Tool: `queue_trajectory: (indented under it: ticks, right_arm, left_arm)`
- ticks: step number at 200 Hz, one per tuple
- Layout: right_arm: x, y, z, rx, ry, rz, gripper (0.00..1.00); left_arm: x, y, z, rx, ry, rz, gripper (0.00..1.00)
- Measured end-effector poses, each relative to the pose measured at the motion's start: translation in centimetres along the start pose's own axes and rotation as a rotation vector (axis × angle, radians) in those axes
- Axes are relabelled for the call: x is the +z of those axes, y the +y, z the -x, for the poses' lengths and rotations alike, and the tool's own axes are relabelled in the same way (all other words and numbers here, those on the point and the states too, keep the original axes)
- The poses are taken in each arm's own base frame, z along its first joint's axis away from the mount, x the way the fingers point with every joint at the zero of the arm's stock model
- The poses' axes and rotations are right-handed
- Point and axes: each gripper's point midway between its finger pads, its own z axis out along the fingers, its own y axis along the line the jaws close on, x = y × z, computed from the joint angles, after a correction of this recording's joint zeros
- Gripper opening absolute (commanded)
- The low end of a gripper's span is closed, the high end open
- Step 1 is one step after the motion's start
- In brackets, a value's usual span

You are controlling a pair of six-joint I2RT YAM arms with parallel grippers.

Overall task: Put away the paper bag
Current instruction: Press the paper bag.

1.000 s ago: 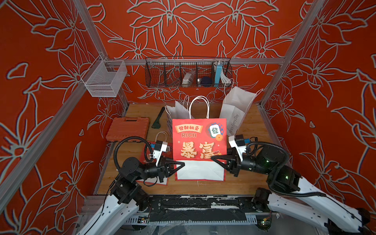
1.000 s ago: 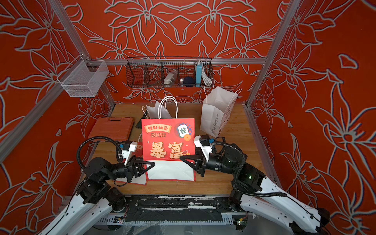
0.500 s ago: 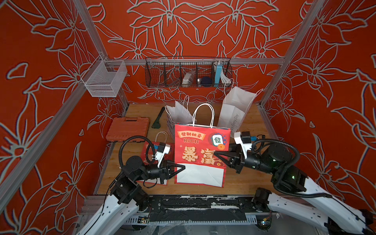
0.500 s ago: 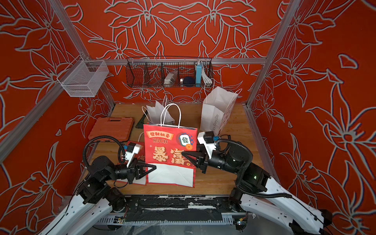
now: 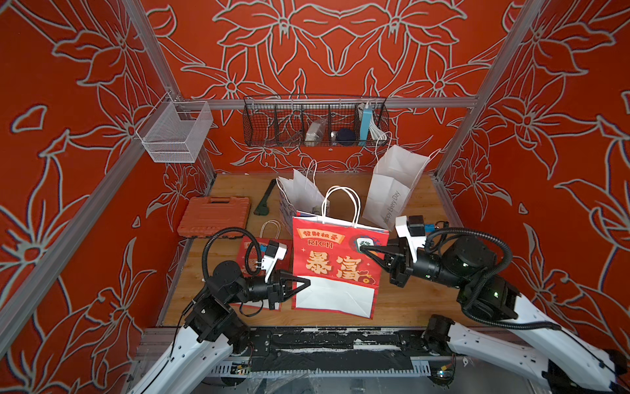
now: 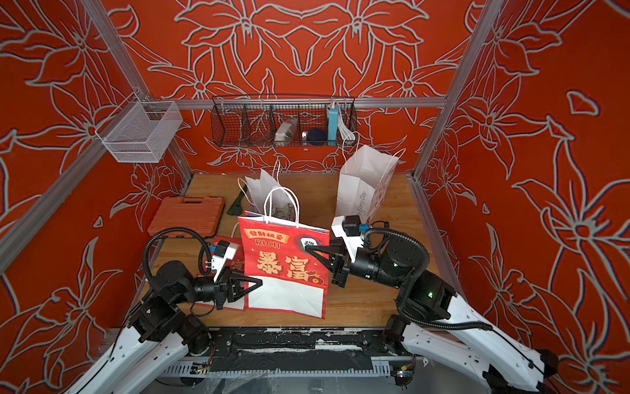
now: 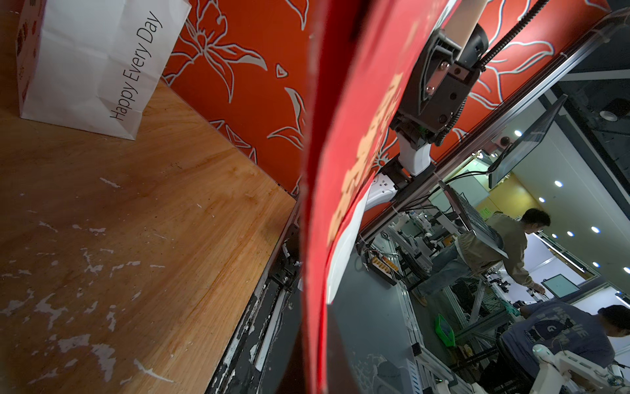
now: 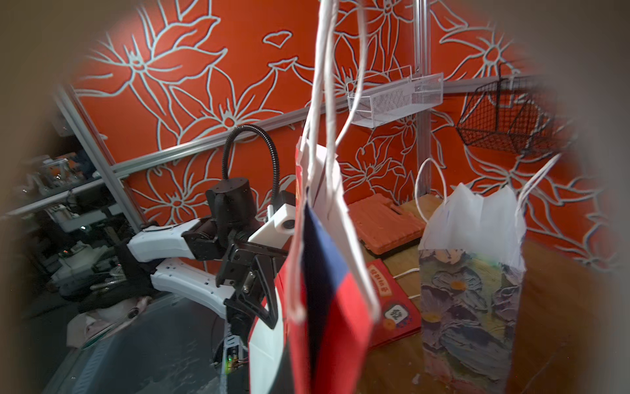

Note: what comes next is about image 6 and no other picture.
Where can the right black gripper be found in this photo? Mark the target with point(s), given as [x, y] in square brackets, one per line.
[341, 267]

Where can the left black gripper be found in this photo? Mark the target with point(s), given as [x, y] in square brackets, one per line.
[220, 294]

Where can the red RICH paper bag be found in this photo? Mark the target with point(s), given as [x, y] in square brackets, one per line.
[236, 265]

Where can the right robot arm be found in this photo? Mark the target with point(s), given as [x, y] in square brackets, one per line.
[432, 320]

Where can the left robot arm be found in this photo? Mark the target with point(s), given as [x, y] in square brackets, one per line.
[157, 333]

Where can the white paper bag back right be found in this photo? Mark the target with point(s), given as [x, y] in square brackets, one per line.
[363, 182]

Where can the floral patterned paper bag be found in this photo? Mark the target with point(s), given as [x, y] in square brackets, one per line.
[266, 195]

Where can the dark green scraper tool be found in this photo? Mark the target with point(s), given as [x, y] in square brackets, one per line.
[236, 208]

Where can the orange plastic tool case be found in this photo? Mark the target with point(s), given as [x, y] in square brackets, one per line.
[198, 214]

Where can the dark blue round object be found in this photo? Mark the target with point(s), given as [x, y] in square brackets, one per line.
[316, 137]

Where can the light blue box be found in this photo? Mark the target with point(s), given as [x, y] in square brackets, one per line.
[332, 125]

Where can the silver pouch in basket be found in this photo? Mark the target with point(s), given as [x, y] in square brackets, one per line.
[286, 132]

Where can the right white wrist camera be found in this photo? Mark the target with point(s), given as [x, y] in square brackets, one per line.
[350, 229]

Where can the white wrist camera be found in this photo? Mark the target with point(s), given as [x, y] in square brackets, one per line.
[224, 251]
[350, 229]

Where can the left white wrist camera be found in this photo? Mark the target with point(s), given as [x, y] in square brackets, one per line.
[224, 251]

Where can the black wire wall basket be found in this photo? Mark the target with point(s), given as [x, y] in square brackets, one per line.
[239, 121]

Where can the white wire mesh basket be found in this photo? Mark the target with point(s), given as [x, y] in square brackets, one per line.
[139, 132]

